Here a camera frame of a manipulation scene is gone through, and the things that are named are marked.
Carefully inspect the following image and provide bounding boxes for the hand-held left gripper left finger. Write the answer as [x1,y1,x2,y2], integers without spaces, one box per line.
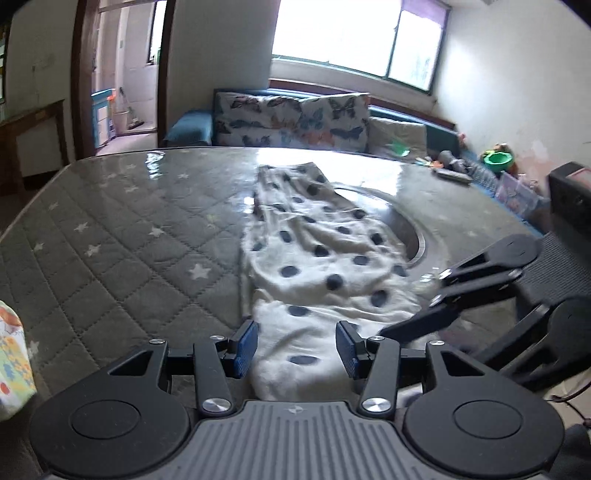
[107,318,259,418]

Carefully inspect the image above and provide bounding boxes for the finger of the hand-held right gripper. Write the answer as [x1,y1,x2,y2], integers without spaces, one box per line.
[430,254,525,308]
[376,302,555,370]

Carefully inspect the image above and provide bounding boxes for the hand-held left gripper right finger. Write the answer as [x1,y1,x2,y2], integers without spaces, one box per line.
[335,320,485,421]

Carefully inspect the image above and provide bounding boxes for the white navy polka-dot pants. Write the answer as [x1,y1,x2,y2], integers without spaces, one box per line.
[240,161,423,401]

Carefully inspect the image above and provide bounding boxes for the pink storage box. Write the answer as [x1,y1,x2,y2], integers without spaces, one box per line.
[496,171,550,217]

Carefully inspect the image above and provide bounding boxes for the flat remote control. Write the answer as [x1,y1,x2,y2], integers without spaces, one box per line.
[431,167,474,185]

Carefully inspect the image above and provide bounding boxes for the green toy potty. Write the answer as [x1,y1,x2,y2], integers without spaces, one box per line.
[482,145,515,174]

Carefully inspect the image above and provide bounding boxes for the beige cushion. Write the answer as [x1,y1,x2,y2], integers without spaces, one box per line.
[369,117,428,160]

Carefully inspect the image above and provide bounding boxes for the blue sofa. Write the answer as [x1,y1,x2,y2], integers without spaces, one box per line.
[165,88,467,160]

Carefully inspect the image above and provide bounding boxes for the butterfly print cushion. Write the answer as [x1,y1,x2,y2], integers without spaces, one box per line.
[215,91,370,152]

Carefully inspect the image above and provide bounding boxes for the colourful printed baby garment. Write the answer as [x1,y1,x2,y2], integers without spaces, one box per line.
[0,300,38,422]

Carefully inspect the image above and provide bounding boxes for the floor mop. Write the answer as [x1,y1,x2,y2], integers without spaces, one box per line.
[119,88,145,130]

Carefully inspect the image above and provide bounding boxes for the blue small cabinet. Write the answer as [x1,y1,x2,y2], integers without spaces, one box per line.
[91,89,116,147]

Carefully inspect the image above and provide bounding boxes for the purple curtain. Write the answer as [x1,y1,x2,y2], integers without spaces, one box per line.
[402,0,451,24]

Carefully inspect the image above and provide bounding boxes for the window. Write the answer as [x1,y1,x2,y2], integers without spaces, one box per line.
[270,0,451,95]

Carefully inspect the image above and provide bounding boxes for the dark wooden counter table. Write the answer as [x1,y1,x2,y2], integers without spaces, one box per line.
[0,99,68,195]

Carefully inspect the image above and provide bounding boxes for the black cable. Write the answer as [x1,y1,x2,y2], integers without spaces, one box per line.
[545,392,591,430]

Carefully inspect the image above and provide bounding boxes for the dark wooden door frame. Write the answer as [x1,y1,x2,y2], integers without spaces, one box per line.
[71,0,178,160]

